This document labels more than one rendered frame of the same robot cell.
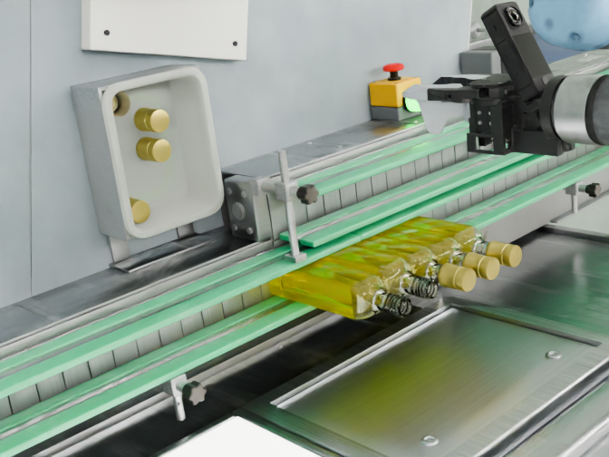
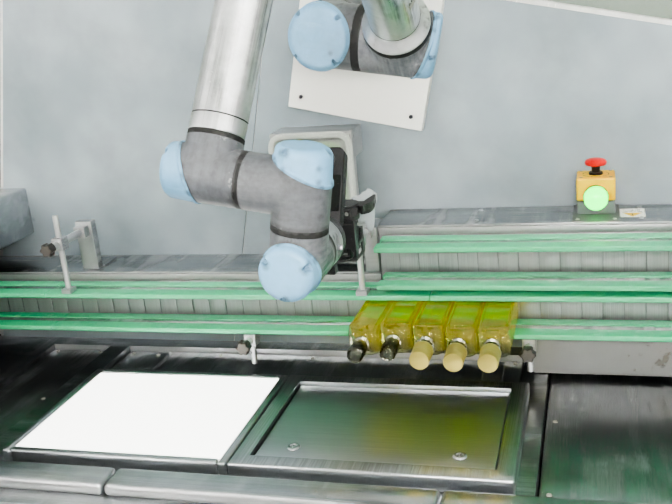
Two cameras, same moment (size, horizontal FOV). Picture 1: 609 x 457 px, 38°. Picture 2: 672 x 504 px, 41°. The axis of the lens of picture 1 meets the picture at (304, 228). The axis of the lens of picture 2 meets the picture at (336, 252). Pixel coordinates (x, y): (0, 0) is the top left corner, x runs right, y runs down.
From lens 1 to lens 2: 1.37 m
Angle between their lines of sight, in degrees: 55
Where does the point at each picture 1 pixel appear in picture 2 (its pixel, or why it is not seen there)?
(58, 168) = not seen: hidden behind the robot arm
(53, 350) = (192, 286)
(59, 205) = not seen: hidden behind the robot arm
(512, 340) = (471, 433)
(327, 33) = (531, 118)
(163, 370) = (246, 326)
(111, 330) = (224, 288)
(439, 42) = not seen: outside the picture
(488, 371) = (410, 438)
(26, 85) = (252, 122)
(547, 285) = (645, 425)
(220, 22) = (399, 98)
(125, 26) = (316, 94)
